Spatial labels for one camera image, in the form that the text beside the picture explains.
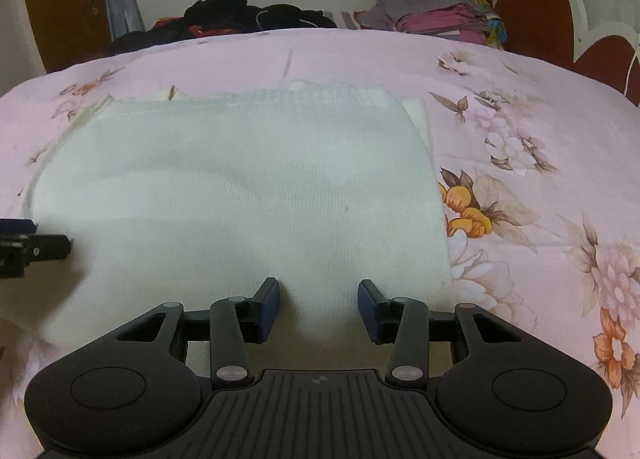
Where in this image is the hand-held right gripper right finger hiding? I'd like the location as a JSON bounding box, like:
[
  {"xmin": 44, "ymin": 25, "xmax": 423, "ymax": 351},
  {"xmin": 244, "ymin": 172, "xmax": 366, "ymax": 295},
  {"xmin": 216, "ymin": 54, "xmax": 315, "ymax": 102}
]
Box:
[{"xmin": 357, "ymin": 279, "xmax": 526, "ymax": 386}]

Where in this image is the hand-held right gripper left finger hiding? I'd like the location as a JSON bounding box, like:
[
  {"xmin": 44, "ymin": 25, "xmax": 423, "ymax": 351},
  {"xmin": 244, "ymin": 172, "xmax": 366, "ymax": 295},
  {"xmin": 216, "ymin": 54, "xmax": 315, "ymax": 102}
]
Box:
[{"xmin": 117, "ymin": 277, "xmax": 281, "ymax": 390}]

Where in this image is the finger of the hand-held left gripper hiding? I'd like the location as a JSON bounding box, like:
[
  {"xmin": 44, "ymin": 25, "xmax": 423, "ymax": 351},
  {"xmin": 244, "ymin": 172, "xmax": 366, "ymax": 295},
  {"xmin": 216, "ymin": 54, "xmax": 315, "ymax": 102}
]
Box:
[
  {"xmin": 0, "ymin": 219, "xmax": 39, "ymax": 236},
  {"xmin": 0, "ymin": 233, "xmax": 74, "ymax": 281}
]

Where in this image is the white knit sweater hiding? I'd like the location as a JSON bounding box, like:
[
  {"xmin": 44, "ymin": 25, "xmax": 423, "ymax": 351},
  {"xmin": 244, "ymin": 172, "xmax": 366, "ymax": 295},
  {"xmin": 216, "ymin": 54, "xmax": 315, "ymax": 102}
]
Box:
[{"xmin": 0, "ymin": 81, "xmax": 455, "ymax": 346}]

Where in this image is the pile of black clothes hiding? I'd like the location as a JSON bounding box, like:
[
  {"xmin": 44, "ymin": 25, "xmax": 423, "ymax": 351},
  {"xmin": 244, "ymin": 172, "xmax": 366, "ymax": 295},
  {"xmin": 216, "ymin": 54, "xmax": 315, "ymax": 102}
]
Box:
[{"xmin": 110, "ymin": 0, "xmax": 339, "ymax": 56}]

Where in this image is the pile of folded clothes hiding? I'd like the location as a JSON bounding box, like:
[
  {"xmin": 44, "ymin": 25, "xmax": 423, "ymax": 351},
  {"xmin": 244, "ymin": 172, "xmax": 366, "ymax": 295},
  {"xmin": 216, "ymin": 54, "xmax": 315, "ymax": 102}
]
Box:
[{"xmin": 354, "ymin": 0, "xmax": 507, "ymax": 48}]

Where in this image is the pink floral bed sheet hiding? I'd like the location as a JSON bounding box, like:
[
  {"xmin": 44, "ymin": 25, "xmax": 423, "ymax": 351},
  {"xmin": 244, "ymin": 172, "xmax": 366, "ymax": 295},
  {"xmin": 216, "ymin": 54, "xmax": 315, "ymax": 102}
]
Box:
[{"xmin": 0, "ymin": 26, "xmax": 640, "ymax": 420}]

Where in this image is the brown wooden door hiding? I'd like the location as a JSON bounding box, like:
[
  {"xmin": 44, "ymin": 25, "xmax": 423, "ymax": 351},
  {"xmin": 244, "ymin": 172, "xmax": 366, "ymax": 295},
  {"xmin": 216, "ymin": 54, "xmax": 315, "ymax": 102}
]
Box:
[{"xmin": 17, "ymin": 0, "xmax": 113, "ymax": 74}]

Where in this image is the striped grey cloth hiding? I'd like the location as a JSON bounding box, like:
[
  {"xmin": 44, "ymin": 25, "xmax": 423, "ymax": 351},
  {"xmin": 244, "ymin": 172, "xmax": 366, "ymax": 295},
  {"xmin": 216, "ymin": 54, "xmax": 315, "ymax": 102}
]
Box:
[{"xmin": 324, "ymin": 10, "xmax": 362, "ymax": 30}]

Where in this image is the red and white headboard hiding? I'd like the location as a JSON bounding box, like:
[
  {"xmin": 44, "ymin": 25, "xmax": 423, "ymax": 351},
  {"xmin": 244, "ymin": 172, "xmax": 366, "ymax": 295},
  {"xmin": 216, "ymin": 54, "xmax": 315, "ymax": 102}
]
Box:
[{"xmin": 467, "ymin": 0, "xmax": 640, "ymax": 107}]

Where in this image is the white cable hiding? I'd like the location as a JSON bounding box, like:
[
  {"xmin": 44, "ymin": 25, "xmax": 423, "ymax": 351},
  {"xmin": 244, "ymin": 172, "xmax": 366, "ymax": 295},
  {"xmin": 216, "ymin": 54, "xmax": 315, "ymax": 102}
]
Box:
[{"xmin": 622, "ymin": 31, "xmax": 640, "ymax": 100}]

